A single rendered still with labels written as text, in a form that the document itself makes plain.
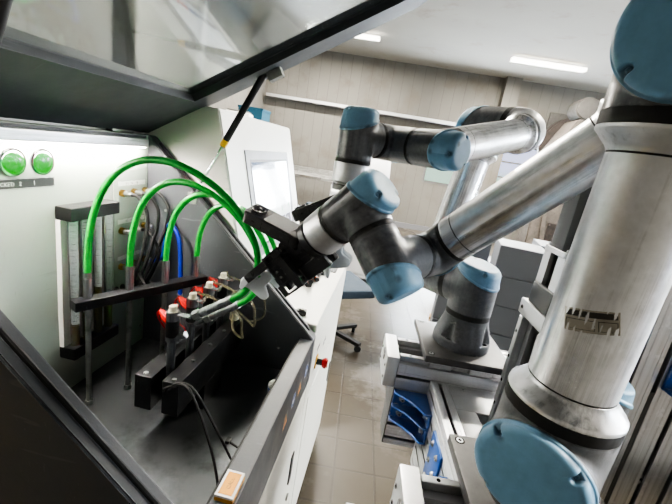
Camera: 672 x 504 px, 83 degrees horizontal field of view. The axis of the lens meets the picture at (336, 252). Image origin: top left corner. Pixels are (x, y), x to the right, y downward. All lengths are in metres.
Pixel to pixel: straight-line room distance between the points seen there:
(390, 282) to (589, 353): 0.24
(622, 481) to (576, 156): 0.63
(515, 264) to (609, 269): 2.61
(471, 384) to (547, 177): 0.69
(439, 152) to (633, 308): 0.44
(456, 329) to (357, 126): 0.58
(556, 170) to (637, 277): 0.20
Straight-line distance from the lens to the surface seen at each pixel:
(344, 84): 8.88
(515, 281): 3.05
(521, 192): 0.58
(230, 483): 0.73
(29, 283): 0.99
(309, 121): 8.86
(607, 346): 0.44
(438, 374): 1.09
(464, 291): 1.03
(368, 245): 0.54
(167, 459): 0.96
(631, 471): 0.96
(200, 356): 0.98
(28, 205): 0.95
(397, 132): 0.83
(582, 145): 0.57
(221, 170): 1.15
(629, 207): 0.42
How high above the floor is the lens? 1.49
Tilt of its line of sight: 15 degrees down
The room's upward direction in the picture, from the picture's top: 9 degrees clockwise
